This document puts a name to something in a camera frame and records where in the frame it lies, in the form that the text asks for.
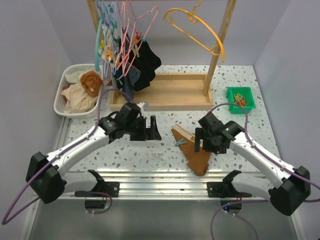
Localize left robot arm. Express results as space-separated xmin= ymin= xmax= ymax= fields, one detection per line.
xmin=26 ymin=102 xmax=162 ymax=204

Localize yellow plastic hanger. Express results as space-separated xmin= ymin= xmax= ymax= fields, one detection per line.
xmin=162 ymin=0 xmax=226 ymax=63

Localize aluminium mounting rail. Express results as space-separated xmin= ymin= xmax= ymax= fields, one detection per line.
xmin=47 ymin=117 xmax=283 ymax=201

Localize white laundry basket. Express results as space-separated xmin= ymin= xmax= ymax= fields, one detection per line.
xmin=53 ymin=64 xmax=103 ymax=119

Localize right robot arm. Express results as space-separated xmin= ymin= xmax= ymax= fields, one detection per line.
xmin=194 ymin=113 xmax=311 ymax=216

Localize teal plastic hanger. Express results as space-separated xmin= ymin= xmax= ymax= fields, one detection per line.
xmin=94 ymin=17 xmax=104 ymax=72

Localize green clip bin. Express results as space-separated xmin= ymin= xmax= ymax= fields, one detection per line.
xmin=226 ymin=86 xmax=256 ymax=113

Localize light blue clothespin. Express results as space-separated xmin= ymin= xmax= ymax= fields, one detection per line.
xmin=174 ymin=138 xmax=186 ymax=147

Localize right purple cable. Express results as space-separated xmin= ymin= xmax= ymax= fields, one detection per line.
xmin=209 ymin=102 xmax=320 ymax=203

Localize pink wire hanger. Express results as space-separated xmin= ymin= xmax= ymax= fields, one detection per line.
xmin=115 ymin=0 xmax=159 ymax=76

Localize brown underwear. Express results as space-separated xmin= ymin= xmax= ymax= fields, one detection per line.
xmin=171 ymin=124 xmax=211 ymax=176

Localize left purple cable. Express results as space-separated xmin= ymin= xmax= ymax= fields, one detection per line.
xmin=1 ymin=88 xmax=136 ymax=226

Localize brown cloth in basket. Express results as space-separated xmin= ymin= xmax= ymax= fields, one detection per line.
xmin=80 ymin=70 xmax=103 ymax=97

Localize black underwear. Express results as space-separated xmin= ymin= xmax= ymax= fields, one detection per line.
xmin=133 ymin=42 xmax=162 ymax=92

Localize mauve cream underwear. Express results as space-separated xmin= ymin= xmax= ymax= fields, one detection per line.
xmin=99 ymin=24 xmax=118 ymax=87

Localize colourful clips in bin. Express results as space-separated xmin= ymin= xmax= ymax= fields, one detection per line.
xmin=233 ymin=93 xmax=247 ymax=107

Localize light green cloth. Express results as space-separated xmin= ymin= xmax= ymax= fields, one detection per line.
xmin=65 ymin=71 xmax=81 ymax=85

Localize blue wire hanger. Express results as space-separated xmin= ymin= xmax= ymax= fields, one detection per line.
xmin=94 ymin=0 xmax=121 ymax=79

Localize wooden clothes rack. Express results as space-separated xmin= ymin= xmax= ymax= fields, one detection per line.
xmin=87 ymin=0 xmax=237 ymax=111

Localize striped navy underwear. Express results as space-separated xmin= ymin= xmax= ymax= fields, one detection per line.
xmin=112 ymin=34 xmax=142 ymax=102

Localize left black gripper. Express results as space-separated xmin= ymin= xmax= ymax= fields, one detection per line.
xmin=125 ymin=115 xmax=161 ymax=141

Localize purple cable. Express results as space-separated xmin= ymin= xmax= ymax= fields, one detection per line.
xmin=1 ymin=88 xmax=136 ymax=226
xmin=209 ymin=102 xmax=320 ymax=203

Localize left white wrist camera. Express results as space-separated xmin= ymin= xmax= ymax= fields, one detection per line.
xmin=137 ymin=101 xmax=150 ymax=112

